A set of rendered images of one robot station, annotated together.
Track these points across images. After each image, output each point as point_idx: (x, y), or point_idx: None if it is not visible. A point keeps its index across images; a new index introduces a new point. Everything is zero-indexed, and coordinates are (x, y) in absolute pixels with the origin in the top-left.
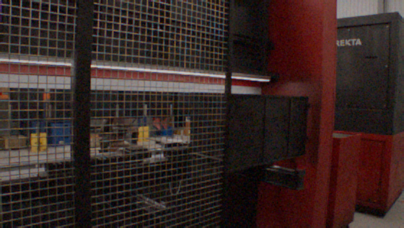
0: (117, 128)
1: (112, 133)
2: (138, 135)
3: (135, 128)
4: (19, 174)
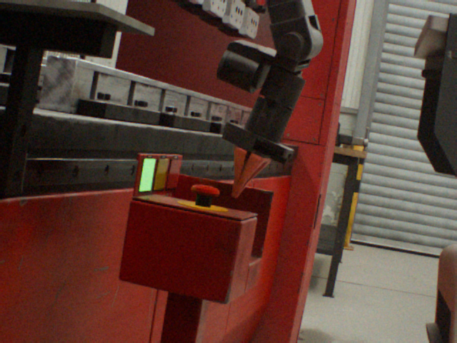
0: (415, 46)
1: (425, 83)
2: (440, 91)
3: (425, 28)
4: None
